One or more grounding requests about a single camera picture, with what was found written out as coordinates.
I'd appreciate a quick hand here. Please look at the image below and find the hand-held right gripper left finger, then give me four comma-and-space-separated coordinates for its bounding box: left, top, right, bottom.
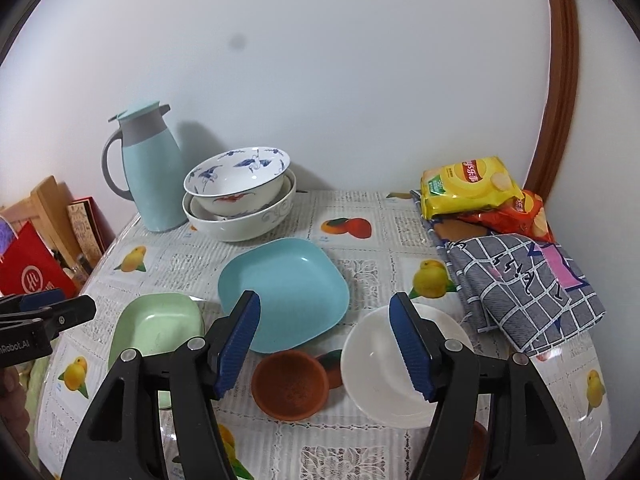
60, 290, 262, 480

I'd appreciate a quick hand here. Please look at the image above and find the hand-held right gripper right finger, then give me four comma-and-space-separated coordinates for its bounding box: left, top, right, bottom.
389, 291, 586, 480

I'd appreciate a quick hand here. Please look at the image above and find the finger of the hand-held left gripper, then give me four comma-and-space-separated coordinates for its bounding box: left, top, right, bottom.
0, 287, 67, 316
0, 295, 97, 335

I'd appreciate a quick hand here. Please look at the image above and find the white shallow bowl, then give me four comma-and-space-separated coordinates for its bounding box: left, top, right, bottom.
341, 305, 476, 429

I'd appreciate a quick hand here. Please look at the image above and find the small brown bowl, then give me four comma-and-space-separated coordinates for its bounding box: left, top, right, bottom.
251, 350, 331, 422

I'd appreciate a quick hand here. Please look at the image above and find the light blue square plate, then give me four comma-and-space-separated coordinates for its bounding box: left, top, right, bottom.
217, 238, 351, 354

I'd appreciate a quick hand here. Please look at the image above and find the light green square plate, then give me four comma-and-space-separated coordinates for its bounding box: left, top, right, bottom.
108, 293, 206, 408

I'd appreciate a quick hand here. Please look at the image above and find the person's left hand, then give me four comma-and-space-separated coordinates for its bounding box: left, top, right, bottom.
0, 364, 33, 458

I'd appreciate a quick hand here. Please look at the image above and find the red paper bag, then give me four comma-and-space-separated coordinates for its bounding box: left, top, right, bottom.
0, 221, 78, 297

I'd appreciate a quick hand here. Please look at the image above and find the purple bag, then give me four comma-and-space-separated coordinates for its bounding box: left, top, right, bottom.
0, 215, 21, 261

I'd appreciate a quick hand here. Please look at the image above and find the brown patterned box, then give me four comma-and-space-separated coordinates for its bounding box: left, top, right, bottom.
67, 196, 117, 266

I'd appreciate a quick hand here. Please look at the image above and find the fruit print tablecloth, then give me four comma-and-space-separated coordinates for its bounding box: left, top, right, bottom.
30, 187, 621, 480

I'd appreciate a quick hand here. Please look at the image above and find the large grey-patterned white bowl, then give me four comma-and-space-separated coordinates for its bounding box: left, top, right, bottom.
181, 175, 297, 242

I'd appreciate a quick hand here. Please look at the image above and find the grey checkered cloth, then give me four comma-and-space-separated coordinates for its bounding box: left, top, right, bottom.
410, 189, 607, 352

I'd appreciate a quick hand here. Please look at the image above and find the light blue thermos jug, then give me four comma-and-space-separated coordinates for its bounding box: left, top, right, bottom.
101, 101, 190, 233

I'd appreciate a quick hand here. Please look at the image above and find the crane print porcelain bowl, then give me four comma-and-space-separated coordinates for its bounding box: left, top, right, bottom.
183, 146, 292, 217

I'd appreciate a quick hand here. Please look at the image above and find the yellow chip bag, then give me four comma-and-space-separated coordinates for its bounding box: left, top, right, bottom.
419, 156, 525, 220

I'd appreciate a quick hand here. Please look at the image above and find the orange chip bag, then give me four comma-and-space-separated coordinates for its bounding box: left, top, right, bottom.
457, 189, 556, 243

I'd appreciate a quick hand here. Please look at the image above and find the brown wooden door frame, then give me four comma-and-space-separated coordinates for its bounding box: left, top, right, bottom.
522, 0, 581, 211

